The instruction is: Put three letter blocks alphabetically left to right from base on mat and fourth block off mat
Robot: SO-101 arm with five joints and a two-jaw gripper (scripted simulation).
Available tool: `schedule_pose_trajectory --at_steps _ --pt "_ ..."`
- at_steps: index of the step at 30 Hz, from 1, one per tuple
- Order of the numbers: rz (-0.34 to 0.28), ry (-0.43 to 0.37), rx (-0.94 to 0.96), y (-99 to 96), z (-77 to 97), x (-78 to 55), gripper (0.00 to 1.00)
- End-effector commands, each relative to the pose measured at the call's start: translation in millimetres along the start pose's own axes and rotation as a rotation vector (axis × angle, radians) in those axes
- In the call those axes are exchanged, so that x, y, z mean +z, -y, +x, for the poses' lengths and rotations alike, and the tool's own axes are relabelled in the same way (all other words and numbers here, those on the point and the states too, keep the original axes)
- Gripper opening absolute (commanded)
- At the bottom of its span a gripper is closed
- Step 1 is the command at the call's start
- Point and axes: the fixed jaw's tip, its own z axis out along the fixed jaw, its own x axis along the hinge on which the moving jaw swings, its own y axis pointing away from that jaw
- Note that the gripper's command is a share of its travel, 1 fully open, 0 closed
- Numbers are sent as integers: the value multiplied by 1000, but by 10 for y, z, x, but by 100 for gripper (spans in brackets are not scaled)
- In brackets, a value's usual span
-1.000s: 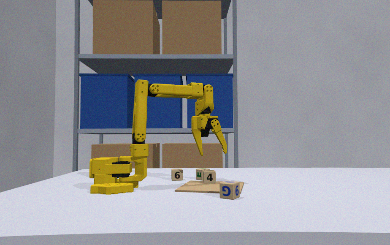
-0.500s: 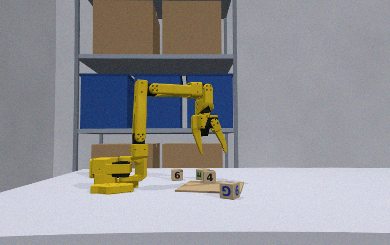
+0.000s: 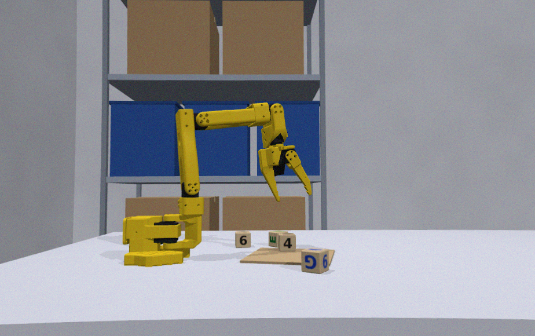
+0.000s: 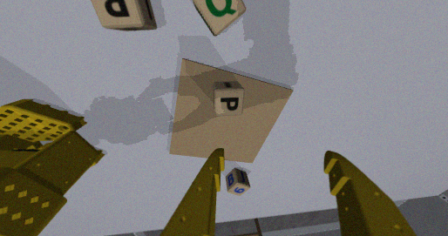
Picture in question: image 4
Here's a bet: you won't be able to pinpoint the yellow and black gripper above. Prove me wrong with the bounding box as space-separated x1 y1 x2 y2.
160 148 417 236

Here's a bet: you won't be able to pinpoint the tan flat mat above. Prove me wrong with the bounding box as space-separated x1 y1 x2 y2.
169 58 293 163

